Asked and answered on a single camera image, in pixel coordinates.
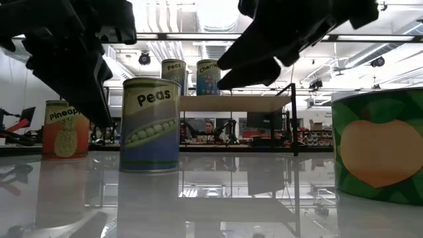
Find black table edge rail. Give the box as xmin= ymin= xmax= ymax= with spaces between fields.
xmin=0 ymin=144 xmax=334 ymax=157

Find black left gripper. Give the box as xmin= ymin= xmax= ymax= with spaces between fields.
xmin=0 ymin=0 xmax=138 ymax=129

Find pineapple label tin can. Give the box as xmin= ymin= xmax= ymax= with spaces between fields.
xmin=42 ymin=100 xmax=90 ymax=161

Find person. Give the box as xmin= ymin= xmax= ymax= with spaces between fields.
xmin=197 ymin=120 xmax=221 ymax=144

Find black background monitor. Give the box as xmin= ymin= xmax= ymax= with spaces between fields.
xmin=246 ymin=111 xmax=284 ymax=130

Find cherries label tin can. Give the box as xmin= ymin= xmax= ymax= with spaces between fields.
xmin=196 ymin=59 xmax=221 ymax=97

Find short green peach can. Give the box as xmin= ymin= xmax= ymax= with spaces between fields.
xmin=331 ymin=87 xmax=423 ymax=206

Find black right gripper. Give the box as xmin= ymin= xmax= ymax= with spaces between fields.
xmin=216 ymin=0 xmax=380 ymax=91

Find black background robot arms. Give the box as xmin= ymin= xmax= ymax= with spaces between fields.
xmin=180 ymin=118 xmax=239 ymax=145

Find black red background robot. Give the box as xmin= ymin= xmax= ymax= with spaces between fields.
xmin=0 ymin=106 xmax=37 ymax=148

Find peas label tin can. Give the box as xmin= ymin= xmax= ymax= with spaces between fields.
xmin=119 ymin=77 xmax=182 ymax=174
xmin=161 ymin=58 xmax=188 ymax=97

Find wooden shelf black metal frame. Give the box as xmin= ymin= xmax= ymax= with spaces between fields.
xmin=180 ymin=82 xmax=300 ymax=157

